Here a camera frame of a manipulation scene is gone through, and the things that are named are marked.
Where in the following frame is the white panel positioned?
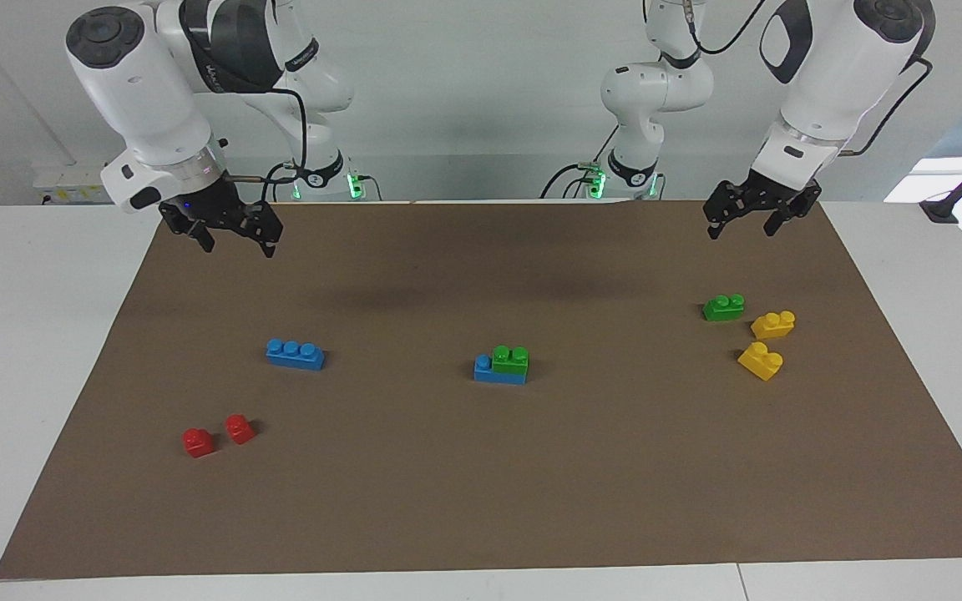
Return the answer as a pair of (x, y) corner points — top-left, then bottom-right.
(884, 154), (962, 243)

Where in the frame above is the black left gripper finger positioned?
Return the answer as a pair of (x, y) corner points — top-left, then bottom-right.
(704, 182), (749, 241)
(763, 199), (808, 237)

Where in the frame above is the green two-stud toy brick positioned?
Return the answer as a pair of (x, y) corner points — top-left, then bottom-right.
(701, 294), (747, 322)
(492, 345), (530, 376)

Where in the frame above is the white wall box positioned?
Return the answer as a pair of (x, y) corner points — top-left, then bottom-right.
(33, 163), (124, 204)

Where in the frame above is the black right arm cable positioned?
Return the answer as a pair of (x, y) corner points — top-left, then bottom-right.
(222, 88), (308, 205)

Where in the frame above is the black base cable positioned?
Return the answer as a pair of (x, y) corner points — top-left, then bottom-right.
(541, 125), (620, 199)
(261, 161), (294, 202)

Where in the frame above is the brown table mat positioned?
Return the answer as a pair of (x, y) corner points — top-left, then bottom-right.
(0, 199), (962, 581)

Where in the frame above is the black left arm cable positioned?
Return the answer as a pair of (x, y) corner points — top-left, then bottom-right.
(686, 0), (934, 157)

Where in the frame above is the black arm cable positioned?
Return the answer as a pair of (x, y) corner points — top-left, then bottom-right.
(222, 88), (308, 205)
(686, 0), (934, 157)

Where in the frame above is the black left base cable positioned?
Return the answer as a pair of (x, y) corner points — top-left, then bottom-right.
(541, 125), (620, 199)

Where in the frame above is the blue three-stud toy brick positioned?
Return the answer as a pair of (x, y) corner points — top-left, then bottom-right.
(265, 338), (327, 371)
(473, 355), (528, 386)

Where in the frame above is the black right base cable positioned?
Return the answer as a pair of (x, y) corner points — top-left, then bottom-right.
(261, 161), (294, 202)

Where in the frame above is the yellow two-stud toy brick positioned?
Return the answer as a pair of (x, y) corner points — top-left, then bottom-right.
(751, 311), (797, 340)
(737, 341), (785, 382)

